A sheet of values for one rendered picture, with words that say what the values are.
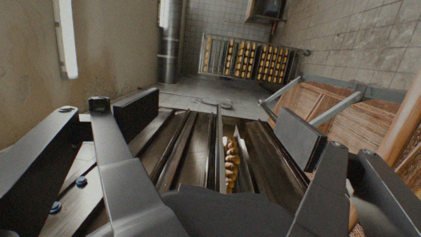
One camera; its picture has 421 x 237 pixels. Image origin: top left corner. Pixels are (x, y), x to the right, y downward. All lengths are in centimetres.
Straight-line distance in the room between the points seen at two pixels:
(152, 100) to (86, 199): 77
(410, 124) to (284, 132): 23
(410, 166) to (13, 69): 191
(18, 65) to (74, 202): 85
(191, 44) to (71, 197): 482
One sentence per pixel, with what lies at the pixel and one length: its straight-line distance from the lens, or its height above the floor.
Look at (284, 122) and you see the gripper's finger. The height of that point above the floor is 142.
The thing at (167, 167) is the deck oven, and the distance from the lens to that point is 96.
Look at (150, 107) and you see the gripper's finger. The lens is 16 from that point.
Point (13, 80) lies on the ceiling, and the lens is 137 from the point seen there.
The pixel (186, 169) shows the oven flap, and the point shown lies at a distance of 98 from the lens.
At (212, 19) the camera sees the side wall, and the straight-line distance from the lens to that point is 530.
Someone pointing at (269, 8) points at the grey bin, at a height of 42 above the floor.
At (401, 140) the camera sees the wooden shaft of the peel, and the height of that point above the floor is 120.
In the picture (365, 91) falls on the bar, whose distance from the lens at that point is 79.
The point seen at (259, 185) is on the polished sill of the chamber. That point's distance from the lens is 97.
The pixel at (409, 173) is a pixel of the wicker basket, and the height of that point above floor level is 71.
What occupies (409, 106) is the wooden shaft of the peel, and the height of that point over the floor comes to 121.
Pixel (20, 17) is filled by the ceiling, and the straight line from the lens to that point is 142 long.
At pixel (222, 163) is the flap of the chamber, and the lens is 78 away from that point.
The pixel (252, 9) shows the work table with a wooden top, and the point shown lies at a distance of 454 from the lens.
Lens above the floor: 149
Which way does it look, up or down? 1 degrees down
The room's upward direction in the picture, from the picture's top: 82 degrees counter-clockwise
